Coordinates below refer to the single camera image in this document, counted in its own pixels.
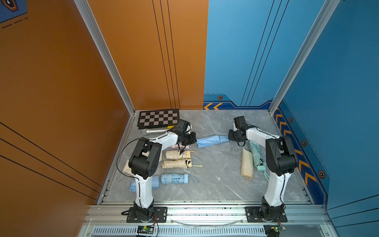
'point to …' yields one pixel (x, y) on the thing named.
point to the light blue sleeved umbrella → (174, 178)
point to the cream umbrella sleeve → (160, 156)
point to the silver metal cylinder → (149, 131)
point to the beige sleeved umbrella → (246, 167)
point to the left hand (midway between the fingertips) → (198, 138)
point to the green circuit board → (145, 229)
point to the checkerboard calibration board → (158, 119)
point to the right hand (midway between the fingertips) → (231, 136)
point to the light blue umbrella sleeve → (155, 183)
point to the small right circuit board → (277, 228)
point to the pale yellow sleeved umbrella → (182, 163)
